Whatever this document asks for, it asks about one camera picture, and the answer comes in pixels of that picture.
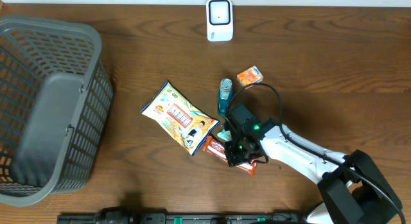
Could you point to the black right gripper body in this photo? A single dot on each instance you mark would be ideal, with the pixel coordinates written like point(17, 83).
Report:
point(237, 153)

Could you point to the red chocolate bar wrapper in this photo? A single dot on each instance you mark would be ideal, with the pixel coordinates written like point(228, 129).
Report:
point(216, 148)

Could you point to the blue mouthwash bottle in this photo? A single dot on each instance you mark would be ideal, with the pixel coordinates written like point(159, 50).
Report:
point(224, 96)

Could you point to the orange tissue pack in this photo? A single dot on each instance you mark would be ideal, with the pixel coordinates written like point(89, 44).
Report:
point(251, 75)

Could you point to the yellow snack bag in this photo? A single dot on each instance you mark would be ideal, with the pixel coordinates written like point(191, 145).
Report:
point(183, 121)

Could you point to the teal wet wipes pack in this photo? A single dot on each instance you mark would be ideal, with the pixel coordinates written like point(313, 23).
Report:
point(225, 135)

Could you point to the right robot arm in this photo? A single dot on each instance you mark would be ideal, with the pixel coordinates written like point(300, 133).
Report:
point(352, 188)

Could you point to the white barcode scanner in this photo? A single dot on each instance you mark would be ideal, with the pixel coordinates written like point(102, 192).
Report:
point(220, 22)

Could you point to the grey plastic basket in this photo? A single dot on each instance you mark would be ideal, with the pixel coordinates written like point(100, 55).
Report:
point(55, 100)

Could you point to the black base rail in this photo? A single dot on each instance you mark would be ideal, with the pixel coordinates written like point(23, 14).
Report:
point(122, 215)

